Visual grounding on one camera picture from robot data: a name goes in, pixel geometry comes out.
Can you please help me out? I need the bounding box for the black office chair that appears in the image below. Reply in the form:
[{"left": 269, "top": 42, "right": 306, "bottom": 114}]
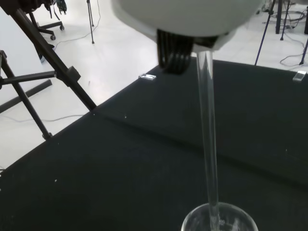
[{"left": 19, "top": 0, "right": 65, "bottom": 41}]

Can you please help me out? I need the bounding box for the large black tripod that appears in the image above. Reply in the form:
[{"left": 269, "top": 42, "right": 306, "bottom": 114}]
[{"left": 0, "top": 0, "right": 98, "bottom": 140}]

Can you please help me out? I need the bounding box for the clear glass beaker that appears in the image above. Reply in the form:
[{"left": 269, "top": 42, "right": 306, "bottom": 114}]
[{"left": 180, "top": 202, "right": 259, "bottom": 231}]

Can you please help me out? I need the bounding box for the thin black stand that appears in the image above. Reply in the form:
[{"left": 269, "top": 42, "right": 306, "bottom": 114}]
[{"left": 299, "top": 37, "right": 308, "bottom": 65}]

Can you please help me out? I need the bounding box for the thin dark tripod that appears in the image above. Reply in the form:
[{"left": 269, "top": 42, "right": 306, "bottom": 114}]
[
  {"left": 254, "top": 0, "right": 291, "bottom": 66},
  {"left": 86, "top": 0, "right": 96, "bottom": 44}
]

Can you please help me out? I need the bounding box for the black bench cloth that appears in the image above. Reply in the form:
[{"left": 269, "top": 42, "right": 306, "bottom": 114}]
[{"left": 0, "top": 59, "right": 308, "bottom": 231}]

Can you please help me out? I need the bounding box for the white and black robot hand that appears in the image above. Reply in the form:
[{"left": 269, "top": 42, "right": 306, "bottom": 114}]
[{"left": 111, "top": 0, "right": 263, "bottom": 75}]

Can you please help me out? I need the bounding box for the grey floor cable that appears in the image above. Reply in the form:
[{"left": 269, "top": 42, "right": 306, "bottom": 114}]
[{"left": 54, "top": 0, "right": 102, "bottom": 49}]

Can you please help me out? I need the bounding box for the black desk leg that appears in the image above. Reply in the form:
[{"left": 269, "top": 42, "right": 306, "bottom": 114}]
[{"left": 276, "top": 0, "right": 282, "bottom": 34}]

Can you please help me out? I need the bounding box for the black floor bar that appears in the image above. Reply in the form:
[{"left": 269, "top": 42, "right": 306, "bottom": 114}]
[{"left": 0, "top": 80, "right": 52, "bottom": 114}]

